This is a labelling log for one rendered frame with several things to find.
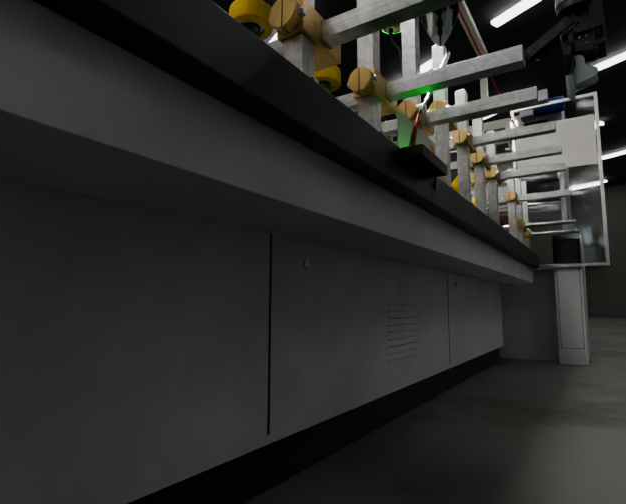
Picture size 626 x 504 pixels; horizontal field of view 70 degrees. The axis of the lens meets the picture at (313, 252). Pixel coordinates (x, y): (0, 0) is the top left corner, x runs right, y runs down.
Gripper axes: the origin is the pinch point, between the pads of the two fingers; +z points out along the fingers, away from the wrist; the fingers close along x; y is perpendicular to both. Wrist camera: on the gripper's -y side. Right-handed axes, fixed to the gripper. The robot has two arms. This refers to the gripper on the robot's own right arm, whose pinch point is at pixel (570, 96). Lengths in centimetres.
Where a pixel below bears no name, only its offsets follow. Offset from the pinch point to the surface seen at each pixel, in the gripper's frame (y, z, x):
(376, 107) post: -32.2, 5.8, -29.5
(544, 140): -23, -66, 222
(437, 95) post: -34.4, -17.4, 19.2
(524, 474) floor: -14, 82, 6
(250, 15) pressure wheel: -45, -5, -53
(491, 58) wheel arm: -10.9, 0.8, -26.6
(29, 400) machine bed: -54, 56, -80
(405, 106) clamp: -34.1, -3.1, -8.5
